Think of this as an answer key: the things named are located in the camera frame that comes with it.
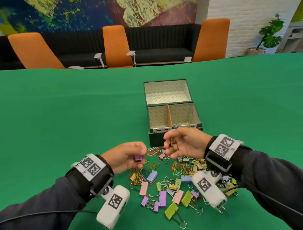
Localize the person's right hand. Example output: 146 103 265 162
163 128 213 160

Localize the person's left hand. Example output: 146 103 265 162
101 142 148 175

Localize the dark green divided box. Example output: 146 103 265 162
144 79 203 148

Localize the person's left forearm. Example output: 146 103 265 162
0 155 115 230

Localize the person's right forearm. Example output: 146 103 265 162
205 135 303 230

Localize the left wrist marker band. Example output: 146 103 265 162
72 153 114 197

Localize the wrist marker band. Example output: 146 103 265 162
205 134 253 173
72 153 114 197

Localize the right wrist marker band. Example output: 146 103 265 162
205 134 253 173

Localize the green table cloth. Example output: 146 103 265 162
0 52 303 230

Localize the orange chair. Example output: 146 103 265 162
94 25 137 69
8 32 85 70
184 18 230 63

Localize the black bench sofa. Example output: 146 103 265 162
0 23 202 70

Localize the potted green plant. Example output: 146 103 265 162
244 13 285 56

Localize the white shelf unit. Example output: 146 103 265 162
277 22 303 53

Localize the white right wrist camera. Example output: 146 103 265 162
191 170 228 209

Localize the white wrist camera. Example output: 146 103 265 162
96 185 131 230
191 170 228 209

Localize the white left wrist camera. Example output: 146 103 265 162
96 185 131 230

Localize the black left camera cable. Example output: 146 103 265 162
0 209 99 224

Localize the colourful wall mural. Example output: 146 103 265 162
0 0 198 36

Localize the green yellow wall painting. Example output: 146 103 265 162
290 0 303 23

